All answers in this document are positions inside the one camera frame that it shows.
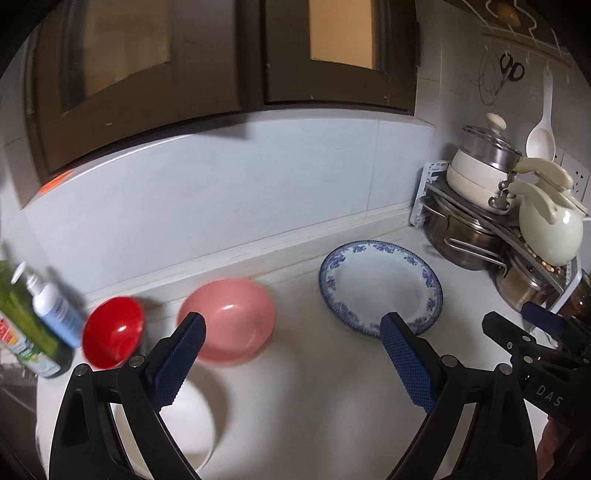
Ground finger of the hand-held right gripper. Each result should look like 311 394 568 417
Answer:
481 312 540 361
522 302 591 361

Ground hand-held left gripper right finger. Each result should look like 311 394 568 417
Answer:
379 312 540 480

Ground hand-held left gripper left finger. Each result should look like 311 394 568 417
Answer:
47 311 207 480

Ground white bowl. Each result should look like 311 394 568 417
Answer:
107 369 222 480

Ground pink bowl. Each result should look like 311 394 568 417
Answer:
177 278 276 367

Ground red bowl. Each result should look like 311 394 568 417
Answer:
82 296 145 370

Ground blue-rimmed white plate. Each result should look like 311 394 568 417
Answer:
318 240 444 340

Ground person's right hand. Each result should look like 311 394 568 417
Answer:
538 415 567 480

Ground dark glass jar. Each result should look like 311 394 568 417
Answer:
566 272 591 320

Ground small steel pot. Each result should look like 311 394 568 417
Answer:
494 254 560 311

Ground cream ceramic kettle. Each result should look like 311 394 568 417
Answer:
503 157 589 267

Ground white and blue pump bottle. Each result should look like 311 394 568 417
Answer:
10 262 85 349

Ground green dish soap bottle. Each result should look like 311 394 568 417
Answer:
0 258 75 379

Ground white enamel pot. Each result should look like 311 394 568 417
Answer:
447 150 514 211

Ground metal corner pot rack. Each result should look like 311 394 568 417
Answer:
410 160 583 324

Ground white rice spoon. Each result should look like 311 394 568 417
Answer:
525 67 555 160

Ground steel pot with glass lid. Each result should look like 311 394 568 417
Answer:
462 113 523 172

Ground black kitchen scissors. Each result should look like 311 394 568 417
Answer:
487 52 526 97

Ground dark wooden cutting board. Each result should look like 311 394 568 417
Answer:
485 0 555 33

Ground white wall socket strip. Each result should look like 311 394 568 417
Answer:
551 147 591 201

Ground white wire wall rack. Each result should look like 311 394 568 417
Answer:
462 0 578 68

